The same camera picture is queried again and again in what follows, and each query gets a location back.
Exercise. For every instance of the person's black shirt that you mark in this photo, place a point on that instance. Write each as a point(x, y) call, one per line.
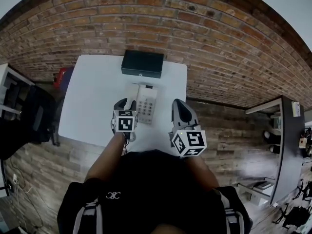
point(156, 191)

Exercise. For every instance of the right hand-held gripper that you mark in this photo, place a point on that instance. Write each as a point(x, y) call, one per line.
point(191, 141)

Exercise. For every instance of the black shelf unit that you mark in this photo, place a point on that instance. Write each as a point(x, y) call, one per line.
point(290, 142)

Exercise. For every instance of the white side desk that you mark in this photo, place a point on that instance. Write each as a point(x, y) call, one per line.
point(11, 89)

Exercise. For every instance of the beige box with red button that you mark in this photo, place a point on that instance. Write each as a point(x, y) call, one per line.
point(302, 142)

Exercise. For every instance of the black folded stand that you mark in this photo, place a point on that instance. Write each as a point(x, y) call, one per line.
point(295, 216)

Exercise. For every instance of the red bag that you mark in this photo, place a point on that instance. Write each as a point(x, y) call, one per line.
point(62, 78)

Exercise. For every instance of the white desk telephone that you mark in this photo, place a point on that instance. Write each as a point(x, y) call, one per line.
point(147, 103)

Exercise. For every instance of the person's right forearm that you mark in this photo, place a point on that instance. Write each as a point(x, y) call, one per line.
point(201, 172)

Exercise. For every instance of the person's left forearm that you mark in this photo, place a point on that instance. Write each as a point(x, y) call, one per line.
point(109, 155)

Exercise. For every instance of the yellow white card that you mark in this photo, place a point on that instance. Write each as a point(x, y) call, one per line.
point(296, 109)

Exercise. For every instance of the black office chair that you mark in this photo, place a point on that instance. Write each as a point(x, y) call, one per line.
point(29, 121)

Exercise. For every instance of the white power strip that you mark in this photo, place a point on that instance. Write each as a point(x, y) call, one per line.
point(15, 178)

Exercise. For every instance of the white table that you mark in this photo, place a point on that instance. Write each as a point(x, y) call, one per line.
point(92, 101)

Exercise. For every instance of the black rectangular box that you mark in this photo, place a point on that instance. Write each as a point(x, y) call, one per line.
point(142, 63)

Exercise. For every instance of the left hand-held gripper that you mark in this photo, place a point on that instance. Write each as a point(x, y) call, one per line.
point(125, 123)

